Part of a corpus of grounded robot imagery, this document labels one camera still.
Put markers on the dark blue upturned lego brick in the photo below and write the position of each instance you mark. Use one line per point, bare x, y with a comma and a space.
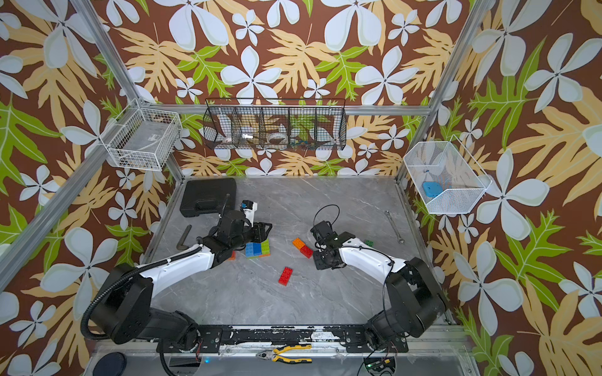
257, 249

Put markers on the aluminium frame post right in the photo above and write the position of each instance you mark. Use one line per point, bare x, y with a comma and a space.
459, 53

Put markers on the small red lego brick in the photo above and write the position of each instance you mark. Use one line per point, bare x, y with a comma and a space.
306, 251

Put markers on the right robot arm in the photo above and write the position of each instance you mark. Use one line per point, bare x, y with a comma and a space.
416, 299

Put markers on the black round disc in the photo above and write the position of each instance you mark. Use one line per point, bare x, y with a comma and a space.
112, 364

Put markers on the aluminium frame post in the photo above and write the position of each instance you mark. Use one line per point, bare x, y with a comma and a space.
116, 66
459, 53

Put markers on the white wire basket left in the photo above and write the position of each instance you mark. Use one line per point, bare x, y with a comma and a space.
142, 137

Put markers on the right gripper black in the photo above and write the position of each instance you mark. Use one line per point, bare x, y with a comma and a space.
318, 263

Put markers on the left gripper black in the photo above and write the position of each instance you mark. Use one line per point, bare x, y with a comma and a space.
261, 234

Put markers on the grey allen key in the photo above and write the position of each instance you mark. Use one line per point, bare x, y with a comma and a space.
181, 246

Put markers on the aluminium frame post left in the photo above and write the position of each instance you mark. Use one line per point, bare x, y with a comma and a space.
116, 66

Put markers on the white wire basket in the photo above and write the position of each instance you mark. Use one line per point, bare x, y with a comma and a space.
142, 137
451, 164

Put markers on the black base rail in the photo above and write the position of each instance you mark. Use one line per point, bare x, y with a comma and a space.
348, 338

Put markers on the black plastic tool case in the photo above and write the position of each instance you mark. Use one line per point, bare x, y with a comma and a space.
208, 196

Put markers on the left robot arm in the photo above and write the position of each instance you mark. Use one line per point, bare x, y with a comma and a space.
122, 310

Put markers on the small orange upturned lego brick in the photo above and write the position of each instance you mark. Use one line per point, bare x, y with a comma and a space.
299, 244

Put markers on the black wire basket centre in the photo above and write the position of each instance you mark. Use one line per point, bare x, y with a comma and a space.
274, 123

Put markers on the light blue lego brick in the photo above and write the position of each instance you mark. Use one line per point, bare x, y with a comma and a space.
250, 250

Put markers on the blue sponge in basket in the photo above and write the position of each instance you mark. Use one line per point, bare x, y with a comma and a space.
432, 189

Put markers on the silver combination wrench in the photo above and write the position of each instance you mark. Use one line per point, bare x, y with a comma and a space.
395, 228

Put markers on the lime green lego brick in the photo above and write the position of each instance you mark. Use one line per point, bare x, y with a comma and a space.
265, 248

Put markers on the long red lego brick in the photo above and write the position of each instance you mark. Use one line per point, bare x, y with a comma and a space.
285, 276

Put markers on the white wire basket right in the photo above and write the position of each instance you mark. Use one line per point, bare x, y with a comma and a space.
451, 164

